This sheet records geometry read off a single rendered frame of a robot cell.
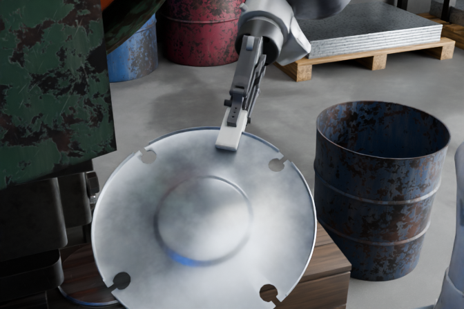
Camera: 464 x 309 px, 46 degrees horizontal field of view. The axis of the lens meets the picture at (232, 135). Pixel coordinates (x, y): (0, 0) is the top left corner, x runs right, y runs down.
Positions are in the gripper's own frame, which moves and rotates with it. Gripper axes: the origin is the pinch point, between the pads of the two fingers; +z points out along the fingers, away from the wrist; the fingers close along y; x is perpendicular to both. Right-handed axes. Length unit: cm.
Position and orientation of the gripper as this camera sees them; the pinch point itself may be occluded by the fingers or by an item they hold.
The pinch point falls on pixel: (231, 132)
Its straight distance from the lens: 78.6
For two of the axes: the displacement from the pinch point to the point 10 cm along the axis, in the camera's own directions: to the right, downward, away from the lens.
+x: 9.7, 1.7, -1.7
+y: -0.4, -5.8, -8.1
